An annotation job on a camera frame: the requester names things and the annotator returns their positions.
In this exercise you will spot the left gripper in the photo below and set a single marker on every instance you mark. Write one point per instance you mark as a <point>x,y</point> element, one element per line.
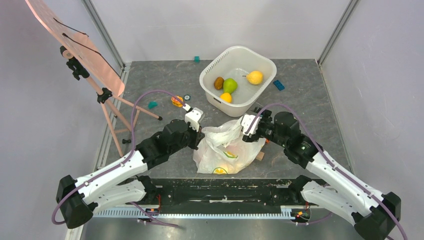
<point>198,136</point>

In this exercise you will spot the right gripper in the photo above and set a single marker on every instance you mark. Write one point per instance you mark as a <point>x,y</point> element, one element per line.
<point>250,136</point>

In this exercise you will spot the white plastic bag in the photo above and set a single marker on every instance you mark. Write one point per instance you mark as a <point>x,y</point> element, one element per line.
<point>222,151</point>

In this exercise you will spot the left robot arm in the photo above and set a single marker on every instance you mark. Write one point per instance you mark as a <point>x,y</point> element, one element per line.
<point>78,199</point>

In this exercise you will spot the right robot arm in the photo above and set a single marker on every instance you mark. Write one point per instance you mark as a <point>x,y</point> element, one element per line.
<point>372,213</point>

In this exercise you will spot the yellow fake lemon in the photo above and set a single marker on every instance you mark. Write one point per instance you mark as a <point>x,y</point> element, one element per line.
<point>227,97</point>

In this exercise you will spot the yellow fake pear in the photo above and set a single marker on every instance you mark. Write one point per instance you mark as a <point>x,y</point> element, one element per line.
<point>255,77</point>

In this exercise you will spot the green fake pear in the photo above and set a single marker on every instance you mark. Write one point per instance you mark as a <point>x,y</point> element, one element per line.
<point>229,85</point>

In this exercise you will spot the brown fake kiwi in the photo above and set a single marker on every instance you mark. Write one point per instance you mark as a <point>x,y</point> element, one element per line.
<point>219,83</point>

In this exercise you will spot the wooden cube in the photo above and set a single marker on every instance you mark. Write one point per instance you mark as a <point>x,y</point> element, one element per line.
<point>260,156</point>

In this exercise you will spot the orange yellow toy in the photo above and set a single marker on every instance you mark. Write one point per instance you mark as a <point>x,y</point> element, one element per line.
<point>177,101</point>

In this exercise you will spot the blue lego brick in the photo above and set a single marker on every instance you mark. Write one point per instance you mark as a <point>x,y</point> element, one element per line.
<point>278,85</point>

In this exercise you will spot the teal block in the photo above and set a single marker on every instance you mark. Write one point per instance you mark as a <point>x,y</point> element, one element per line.
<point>152,104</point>

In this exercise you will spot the white plastic basin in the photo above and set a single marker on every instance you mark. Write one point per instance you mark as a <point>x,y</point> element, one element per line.
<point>236,62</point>

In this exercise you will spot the pink board on stand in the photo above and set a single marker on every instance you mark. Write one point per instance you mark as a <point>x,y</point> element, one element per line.
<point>86,62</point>

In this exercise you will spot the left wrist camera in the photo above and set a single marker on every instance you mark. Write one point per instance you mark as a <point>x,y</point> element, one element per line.
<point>193,117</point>

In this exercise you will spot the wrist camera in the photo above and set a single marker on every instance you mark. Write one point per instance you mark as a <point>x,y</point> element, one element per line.
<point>250,124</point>
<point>193,117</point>

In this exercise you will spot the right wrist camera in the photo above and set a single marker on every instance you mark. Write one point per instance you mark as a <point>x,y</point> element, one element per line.
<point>250,124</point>

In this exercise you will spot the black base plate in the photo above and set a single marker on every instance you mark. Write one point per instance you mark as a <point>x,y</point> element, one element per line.
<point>222,195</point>

